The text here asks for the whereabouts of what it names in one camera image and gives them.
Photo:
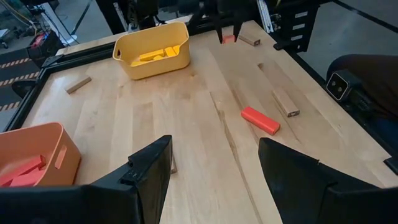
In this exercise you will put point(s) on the yellow wooden block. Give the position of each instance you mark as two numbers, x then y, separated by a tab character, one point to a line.
151	55
169	51
158	58
136	63
176	49

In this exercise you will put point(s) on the red and black toolbox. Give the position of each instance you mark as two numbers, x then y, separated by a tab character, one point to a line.
42	43

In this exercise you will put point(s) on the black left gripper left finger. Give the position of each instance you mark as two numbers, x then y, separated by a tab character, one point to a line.
146	186

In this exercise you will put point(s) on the black cabinet with white labels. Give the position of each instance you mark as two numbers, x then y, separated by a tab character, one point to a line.
295	25

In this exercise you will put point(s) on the white platform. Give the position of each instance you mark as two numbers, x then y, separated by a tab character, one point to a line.
59	25

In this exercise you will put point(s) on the yellow plastic bin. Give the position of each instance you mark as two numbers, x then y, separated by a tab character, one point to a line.
161	70

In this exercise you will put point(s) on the white slanted bar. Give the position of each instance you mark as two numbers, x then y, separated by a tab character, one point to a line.
265	15

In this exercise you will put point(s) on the orange plastic bin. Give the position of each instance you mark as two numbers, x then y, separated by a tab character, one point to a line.
53	140

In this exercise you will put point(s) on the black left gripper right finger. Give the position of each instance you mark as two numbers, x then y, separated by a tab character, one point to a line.
295	186

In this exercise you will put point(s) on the natural wooden block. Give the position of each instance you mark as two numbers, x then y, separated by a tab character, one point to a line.
77	84
173	165
286	103
249	40

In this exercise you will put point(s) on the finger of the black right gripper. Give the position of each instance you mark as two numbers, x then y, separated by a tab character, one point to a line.
238	29
220	28

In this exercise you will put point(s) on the small white-faced depth camera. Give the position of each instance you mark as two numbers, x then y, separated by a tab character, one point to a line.
339	85

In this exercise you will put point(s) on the red wooden block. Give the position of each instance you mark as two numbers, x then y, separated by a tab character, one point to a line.
26	165
260	120
228	39
26	181

